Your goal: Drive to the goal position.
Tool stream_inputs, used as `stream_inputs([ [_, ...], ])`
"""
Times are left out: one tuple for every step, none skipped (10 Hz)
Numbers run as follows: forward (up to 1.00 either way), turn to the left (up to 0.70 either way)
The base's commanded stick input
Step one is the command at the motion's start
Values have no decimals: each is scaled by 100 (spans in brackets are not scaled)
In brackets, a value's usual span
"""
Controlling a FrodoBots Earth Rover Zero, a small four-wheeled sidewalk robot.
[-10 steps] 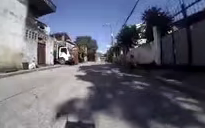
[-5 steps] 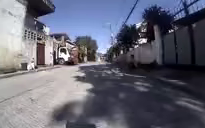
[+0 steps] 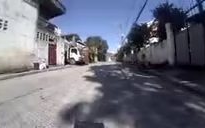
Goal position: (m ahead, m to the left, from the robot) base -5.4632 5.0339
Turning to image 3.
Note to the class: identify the white truck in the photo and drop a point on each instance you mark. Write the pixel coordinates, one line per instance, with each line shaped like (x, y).
(74, 55)

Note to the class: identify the pale concrete wall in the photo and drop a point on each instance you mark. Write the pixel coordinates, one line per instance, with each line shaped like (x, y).
(196, 43)

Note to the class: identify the shaded concrete sidewalk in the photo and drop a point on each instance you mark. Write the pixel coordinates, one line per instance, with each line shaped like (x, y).
(190, 78)

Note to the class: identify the building with red door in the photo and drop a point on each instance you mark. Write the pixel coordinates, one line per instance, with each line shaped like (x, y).
(52, 53)

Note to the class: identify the white concrete building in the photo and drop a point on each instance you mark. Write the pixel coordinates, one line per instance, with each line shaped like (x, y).
(13, 43)

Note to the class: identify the dark tree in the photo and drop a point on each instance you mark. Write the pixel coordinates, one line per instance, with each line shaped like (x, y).
(138, 35)
(168, 16)

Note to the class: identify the grey paved road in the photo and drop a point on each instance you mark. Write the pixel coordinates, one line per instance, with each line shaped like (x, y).
(56, 90)

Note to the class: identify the pale concrete sidewalk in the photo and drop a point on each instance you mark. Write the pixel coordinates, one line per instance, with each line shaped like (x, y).
(20, 74)

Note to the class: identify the robot's own part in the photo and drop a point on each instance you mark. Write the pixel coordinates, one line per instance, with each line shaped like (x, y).
(88, 125)

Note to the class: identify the green trees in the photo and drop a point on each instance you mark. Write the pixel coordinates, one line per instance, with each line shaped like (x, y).
(96, 46)

